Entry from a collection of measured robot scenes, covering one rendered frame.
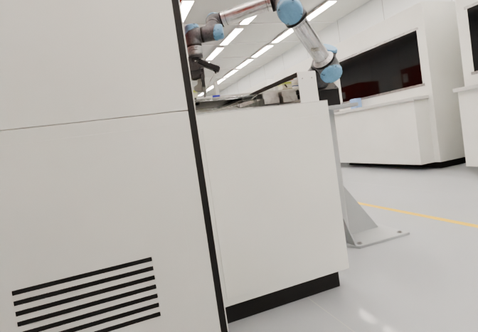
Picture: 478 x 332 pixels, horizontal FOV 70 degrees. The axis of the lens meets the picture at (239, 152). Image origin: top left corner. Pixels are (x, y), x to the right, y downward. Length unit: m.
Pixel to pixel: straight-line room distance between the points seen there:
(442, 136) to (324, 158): 3.39
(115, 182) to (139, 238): 0.18
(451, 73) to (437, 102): 0.42
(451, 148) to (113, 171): 4.35
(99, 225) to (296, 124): 0.84
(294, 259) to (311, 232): 0.13
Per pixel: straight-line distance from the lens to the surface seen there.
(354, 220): 2.32
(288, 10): 1.73
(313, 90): 1.57
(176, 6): 1.16
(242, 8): 1.89
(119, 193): 1.05
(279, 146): 1.40
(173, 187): 1.07
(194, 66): 1.79
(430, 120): 4.78
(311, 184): 1.47
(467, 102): 4.21
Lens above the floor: 0.71
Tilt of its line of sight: 2 degrees down
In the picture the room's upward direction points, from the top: 8 degrees counter-clockwise
